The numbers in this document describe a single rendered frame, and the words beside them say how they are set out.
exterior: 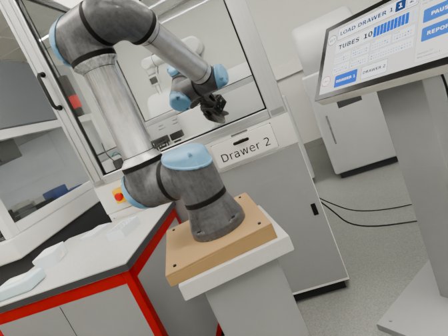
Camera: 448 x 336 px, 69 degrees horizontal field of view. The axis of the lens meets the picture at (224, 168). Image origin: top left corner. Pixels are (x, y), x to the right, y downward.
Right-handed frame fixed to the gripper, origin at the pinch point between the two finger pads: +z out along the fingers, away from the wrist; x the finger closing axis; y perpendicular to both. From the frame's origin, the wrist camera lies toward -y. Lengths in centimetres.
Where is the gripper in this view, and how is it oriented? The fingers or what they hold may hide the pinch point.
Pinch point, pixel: (221, 121)
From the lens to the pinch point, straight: 144.6
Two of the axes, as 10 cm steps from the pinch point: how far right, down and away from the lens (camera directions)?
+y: 7.5, 1.3, -6.5
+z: 5.2, 4.7, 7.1
